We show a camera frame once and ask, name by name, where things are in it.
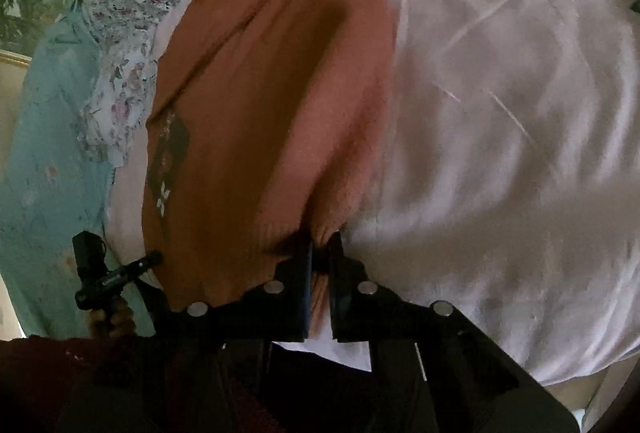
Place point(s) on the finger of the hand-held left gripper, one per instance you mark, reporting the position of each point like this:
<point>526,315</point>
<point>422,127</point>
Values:
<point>152,300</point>

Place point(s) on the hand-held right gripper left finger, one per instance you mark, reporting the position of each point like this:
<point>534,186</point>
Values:
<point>307,270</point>

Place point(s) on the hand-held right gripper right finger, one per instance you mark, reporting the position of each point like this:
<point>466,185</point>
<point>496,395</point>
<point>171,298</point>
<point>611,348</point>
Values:
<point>334,273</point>

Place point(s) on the rust orange knit garment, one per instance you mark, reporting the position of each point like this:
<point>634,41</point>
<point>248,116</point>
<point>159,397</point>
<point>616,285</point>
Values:
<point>270,113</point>

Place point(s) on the person's left hand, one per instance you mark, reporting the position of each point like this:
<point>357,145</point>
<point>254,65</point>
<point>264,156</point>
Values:
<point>117,318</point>

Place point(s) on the teal floral cloth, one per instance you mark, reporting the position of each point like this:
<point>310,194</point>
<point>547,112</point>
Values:
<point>50,173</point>

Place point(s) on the pale pink bed sheet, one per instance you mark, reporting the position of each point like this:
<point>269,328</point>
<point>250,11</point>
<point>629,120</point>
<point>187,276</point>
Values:
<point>480,153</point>

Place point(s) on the white floral print cloth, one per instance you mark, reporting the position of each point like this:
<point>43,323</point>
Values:
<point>135,23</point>

